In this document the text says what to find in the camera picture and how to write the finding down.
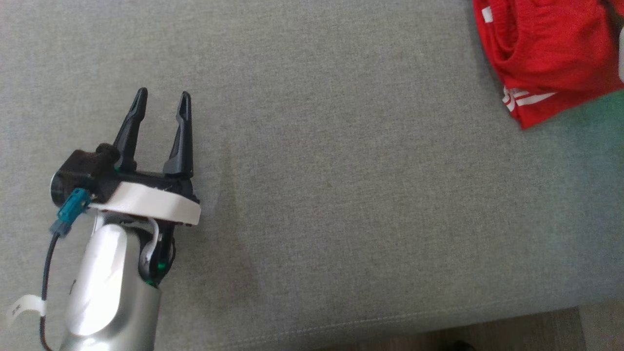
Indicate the red jersey white sleeves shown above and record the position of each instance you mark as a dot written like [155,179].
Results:
[531,114]

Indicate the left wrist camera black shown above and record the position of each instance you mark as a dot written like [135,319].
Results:
[80,173]

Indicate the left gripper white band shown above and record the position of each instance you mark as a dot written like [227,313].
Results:
[151,202]

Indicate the grey sofa seat cushion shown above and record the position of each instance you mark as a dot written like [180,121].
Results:
[341,170]

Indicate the red basketball shorts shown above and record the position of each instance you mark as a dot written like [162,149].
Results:
[560,44]

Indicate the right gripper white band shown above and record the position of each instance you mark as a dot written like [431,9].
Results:
[622,53]

